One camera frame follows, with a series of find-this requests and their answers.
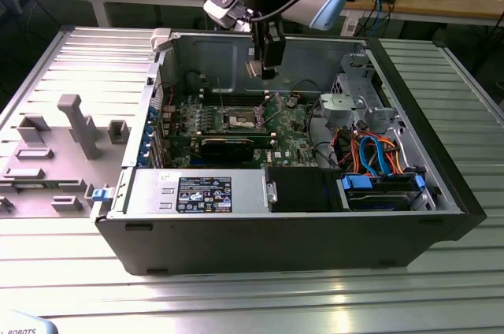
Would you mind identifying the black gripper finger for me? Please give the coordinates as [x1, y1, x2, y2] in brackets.
[261, 22, 287, 81]
[250, 20, 265, 62]

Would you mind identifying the silver CPU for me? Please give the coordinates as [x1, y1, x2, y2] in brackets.
[244, 60, 264, 80]

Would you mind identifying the metal wire locking lever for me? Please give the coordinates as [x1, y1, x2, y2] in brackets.
[262, 106, 284, 126]
[216, 76, 227, 113]

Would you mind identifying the metal socket cover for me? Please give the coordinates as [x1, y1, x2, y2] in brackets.
[255, 92, 284, 131]

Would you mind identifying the CPU socket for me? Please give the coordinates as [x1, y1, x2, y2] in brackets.
[220, 106, 264, 133]

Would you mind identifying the black case fan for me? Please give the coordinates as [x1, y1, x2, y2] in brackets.
[184, 69, 209, 95]

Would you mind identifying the silver metal drive cage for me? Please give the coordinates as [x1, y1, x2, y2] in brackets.
[318, 52, 398, 130]

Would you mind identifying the green motherboard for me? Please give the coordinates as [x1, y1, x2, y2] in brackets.
[157, 89, 316, 172]

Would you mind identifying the black graphics card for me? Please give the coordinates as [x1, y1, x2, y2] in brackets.
[165, 135, 257, 164]

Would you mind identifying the silver power supply unit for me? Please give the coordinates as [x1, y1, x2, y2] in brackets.
[124, 168, 272, 219]

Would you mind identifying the hard disk in blue carrier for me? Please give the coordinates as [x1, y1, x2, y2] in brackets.
[336, 172, 426, 213]

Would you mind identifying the black and grey PC case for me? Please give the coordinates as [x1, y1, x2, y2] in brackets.
[89, 26, 487, 276]

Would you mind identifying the blue case latch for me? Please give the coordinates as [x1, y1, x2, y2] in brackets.
[91, 187, 113, 203]

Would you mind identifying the grey parts rack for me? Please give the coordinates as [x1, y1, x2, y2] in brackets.
[0, 93, 133, 219]

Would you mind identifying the pale blue teach pendant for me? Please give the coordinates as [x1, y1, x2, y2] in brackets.
[0, 308, 60, 334]

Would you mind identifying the orange wire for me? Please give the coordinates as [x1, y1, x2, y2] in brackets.
[384, 139, 410, 176]
[337, 132, 361, 173]

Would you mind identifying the blue wire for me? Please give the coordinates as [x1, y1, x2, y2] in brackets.
[359, 134, 395, 177]

